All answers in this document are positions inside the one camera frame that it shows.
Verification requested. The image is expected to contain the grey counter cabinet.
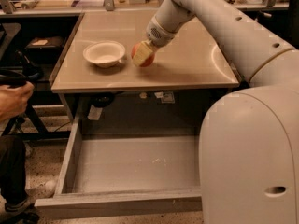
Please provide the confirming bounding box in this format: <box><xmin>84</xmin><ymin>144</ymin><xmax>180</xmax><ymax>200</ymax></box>
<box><xmin>51</xmin><ymin>8</ymin><xmax>239</xmax><ymax>113</ymax></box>

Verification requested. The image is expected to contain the red apple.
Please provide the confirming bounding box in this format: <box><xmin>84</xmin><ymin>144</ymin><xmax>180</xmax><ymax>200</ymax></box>
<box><xmin>130</xmin><ymin>42</ymin><xmax>156</xmax><ymax>68</ymax></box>

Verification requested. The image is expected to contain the black box with label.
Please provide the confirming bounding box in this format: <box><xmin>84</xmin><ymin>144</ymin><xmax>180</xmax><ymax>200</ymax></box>
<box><xmin>25</xmin><ymin>36</ymin><xmax>65</xmax><ymax>64</ymax></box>

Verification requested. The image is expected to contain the black handheld device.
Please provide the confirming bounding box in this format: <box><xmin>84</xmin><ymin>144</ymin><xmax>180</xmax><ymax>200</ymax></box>
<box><xmin>0</xmin><ymin>69</ymin><xmax>39</xmax><ymax>88</ymax></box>

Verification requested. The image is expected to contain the open grey drawer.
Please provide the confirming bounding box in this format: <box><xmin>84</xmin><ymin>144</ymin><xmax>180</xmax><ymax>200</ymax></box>
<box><xmin>34</xmin><ymin>96</ymin><xmax>204</xmax><ymax>220</ymax></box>

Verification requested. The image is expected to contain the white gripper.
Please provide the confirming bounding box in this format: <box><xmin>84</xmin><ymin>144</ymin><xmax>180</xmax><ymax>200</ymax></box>
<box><xmin>132</xmin><ymin>16</ymin><xmax>176</xmax><ymax>68</ymax></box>

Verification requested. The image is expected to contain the white paper bowl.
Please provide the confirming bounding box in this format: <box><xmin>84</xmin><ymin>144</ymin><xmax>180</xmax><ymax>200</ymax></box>
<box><xmin>83</xmin><ymin>41</ymin><xmax>126</xmax><ymax>68</ymax></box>

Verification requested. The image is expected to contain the person's dark trouser leg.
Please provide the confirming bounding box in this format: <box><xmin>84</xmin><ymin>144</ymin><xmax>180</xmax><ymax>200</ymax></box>
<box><xmin>0</xmin><ymin>135</ymin><xmax>27</xmax><ymax>206</ymax></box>

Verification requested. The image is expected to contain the grey white shoe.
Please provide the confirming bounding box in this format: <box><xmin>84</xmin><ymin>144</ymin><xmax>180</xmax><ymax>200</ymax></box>
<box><xmin>5</xmin><ymin>179</ymin><xmax>57</xmax><ymax>217</ymax></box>

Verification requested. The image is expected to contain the person's hand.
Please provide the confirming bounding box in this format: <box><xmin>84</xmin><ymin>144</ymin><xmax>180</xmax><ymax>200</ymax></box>
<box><xmin>0</xmin><ymin>82</ymin><xmax>34</xmax><ymax>121</ymax></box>

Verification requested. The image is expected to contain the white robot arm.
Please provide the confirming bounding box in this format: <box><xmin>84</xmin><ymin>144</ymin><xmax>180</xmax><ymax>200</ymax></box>
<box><xmin>134</xmin><ymin>0</ymin><xmax>299</xmax><ymax>224</ymax></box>

